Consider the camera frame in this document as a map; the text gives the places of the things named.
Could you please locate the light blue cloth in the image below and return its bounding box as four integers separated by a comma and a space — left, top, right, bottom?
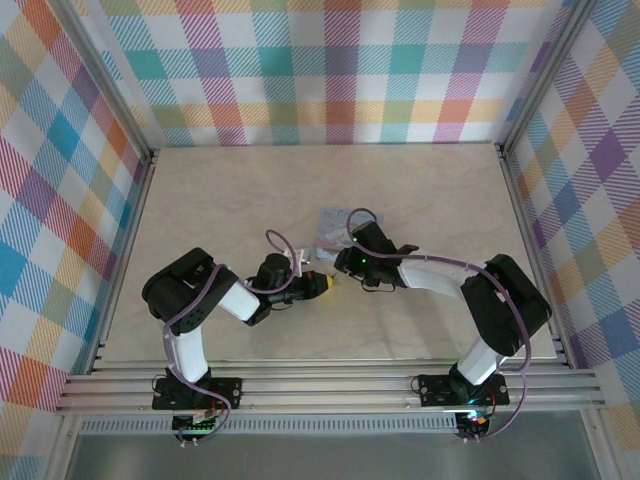
312, 207, 386, 261

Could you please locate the aluminium frame post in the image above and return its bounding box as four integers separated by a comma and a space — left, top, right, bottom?
49, 0, 161, 166
494, 0, 601, 156

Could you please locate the aluminium right frame post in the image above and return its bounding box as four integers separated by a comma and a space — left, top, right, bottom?
494, 0, 601, 156

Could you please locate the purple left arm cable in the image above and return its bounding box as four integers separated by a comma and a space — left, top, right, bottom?
162, 228, 296, 446

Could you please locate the aluminium mounting rail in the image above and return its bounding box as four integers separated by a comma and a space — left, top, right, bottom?
54, 357, 604, 416

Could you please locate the aluminium right side rail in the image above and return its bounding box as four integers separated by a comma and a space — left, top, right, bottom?
497, 144, 571, 361

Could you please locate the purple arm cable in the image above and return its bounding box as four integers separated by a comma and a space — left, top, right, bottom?
162, 228, 296, 446
346, 207, 532, 445

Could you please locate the aluminium left frame post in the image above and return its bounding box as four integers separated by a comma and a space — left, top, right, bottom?
49, 0, 161, 166

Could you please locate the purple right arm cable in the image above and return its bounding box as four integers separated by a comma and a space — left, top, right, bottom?
346, 207, 532, 445

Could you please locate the grey slotted cable duct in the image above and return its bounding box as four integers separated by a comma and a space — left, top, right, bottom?
79, 413, 459, 435

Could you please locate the aluminium left side rail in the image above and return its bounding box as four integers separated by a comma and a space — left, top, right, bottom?
87, 147, 161, 374

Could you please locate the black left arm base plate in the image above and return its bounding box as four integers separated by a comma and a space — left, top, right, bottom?
151, 377, 244, 411

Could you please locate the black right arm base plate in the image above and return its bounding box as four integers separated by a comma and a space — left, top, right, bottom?
418, 373, 510, 407

